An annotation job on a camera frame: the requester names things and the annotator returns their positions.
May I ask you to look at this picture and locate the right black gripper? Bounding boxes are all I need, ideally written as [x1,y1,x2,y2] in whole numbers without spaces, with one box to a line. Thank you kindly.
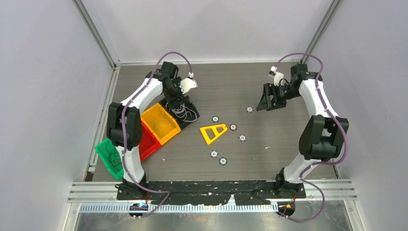
[256,83,301,111]

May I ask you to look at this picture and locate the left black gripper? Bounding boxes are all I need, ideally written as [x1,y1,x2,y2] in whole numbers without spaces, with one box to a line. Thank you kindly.
[164,77,190,109]

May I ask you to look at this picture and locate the white wire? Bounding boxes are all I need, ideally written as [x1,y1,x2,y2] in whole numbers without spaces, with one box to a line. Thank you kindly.
[170,102,198,123]

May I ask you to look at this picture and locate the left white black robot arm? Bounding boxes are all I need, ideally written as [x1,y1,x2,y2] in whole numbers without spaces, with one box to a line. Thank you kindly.
[106,62,197,199]

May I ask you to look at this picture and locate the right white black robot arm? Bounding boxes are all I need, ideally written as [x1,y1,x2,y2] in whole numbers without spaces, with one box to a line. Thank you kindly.
[256,64,349,198]

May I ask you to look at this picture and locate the dark chip upper right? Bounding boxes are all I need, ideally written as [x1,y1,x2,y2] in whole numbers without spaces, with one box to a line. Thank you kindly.
[246,106,254,113]

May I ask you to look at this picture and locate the dark chip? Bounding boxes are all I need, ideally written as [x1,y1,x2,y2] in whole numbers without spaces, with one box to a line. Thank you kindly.
[246,106,254,113]
[239,134,247,142]
[212,116,219,123]
[210,150,218,158]

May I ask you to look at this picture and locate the black plastic bin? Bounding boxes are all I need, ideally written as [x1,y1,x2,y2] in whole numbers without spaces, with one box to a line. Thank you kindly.
[159,99,200,130]

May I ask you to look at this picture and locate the yellow plastic bin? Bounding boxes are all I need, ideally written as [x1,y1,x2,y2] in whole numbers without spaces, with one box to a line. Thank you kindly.
[141,103,181,145]

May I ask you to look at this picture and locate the dark chip middle right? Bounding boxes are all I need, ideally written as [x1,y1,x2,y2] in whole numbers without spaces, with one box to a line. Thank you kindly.
[239,134,247,142]

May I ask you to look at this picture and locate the dark chip upper left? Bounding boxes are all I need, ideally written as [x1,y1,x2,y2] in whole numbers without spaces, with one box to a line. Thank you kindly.
[212,116,219,123]

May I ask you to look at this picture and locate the red plastic bin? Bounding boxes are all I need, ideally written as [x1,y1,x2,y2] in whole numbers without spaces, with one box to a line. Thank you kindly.
[139,122,162,162]

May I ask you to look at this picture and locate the dark chip lower left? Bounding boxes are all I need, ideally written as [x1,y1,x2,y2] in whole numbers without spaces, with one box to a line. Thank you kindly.
[210,150,218,158]

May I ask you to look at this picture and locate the dark chip lowest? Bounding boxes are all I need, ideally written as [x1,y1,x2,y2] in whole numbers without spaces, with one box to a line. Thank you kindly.
[219,157,228,166]

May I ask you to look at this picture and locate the green plastic bin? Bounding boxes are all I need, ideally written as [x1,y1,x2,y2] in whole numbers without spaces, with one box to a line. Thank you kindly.
[94,139,124,180]

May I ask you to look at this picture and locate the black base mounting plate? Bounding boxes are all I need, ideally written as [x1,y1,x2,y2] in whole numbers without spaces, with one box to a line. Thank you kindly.
[115,180,306,205]

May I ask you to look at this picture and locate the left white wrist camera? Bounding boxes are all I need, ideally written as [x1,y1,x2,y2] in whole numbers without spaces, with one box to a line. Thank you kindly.
[179,72,198,95]

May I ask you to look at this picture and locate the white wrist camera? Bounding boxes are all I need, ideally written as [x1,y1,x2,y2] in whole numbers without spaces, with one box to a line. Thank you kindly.
[179,72,198,95]
[268,66,284,86]

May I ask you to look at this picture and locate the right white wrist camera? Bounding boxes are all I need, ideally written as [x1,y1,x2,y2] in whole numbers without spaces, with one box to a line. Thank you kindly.
[268,66,284,86]

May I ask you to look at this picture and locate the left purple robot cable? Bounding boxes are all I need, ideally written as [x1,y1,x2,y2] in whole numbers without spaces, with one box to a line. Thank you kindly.
[120,51,195,218]

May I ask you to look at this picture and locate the yellow triangular plastic frame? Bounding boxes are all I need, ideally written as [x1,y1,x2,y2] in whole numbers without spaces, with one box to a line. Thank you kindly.
[199,124,228,145]

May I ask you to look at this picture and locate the slotted aluminium rail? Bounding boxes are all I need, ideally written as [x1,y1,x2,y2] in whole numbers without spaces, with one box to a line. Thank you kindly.
[79,202,278,214]

